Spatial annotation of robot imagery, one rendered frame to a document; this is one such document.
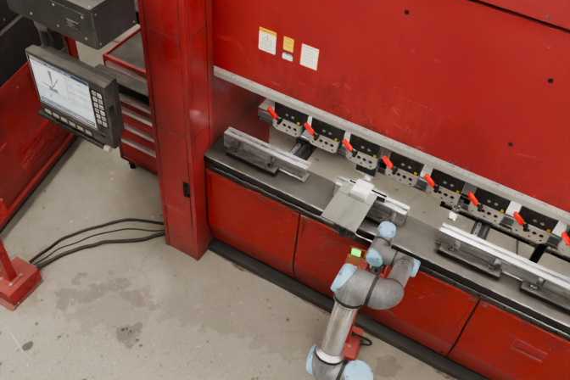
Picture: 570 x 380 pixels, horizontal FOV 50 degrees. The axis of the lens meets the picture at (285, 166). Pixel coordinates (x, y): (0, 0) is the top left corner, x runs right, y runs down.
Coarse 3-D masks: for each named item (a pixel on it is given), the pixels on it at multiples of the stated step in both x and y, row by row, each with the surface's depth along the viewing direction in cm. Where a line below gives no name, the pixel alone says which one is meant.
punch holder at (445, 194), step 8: (432, 176) 270; (440, 176) 268; (448, 176) 266; (440, 184) 271; (448, 184) 268; (456, 184) 266; (464, 184) 264; (432, 192) 276; (440, 192) 275; (448, 192) 271; (448, 200) 274; (456, 200) 271
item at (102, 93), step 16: (32, 48) 264; (48, 48) 269; (64, 64) 258; (80, 64) 263; (96, 80) 252; (112, 80) 257; (96, 96) 256; (112, 96) 257; (48, 112) 286; (64, 112) 279; (96, 112) 264; (112, 112) 261; (80, 128) 279; (96, 128) 273; (112, 128) 266; (112, 144) 273
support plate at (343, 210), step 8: (344, 184) 303; (344, 192) 299; (336, 200) 295; (344, 200) 296; (352, 200) 296; (368, 200) 297; (328, 208) 292; (336, 208) 292; (344, 208) 292; (352, 208) 293; (360, 208) 293; (368, 208) 293; (328, 216) 288; (336, 216) 288; (344, 216) 289; (352, 216) 289; (360, 216) 289; (344, 224) 286; (352, 224) 286
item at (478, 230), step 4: (476, 220) 314; (480, 220) 309; (484, 220) 309; (476, 224) 312; (480, 224) 310; (484, 224) 312; (488, 224) 308; (492, 224) 307; (472, 228) 310; (476, 228) 308; (480, 228) 310; (484, 228) 308; (488, 228) 311; (472, 232) 308; (476, 232) 306; (480, 232) 308; (484, 232) 306; (488, 232) 309; (476, 236) 304; (480, 236) 307; (484, 236) 305; (484, 240) 305
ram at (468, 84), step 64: (256, 0) 258; (320, 0) 242; (384, 0) 228; (448, 0) 215; (256, 64) 282; (320, 64) 263; (384, 64) 246; (448, 64) 231; (512, 64) 218; (384, 128) 267; (448, 128) 250; (512, 128) 235
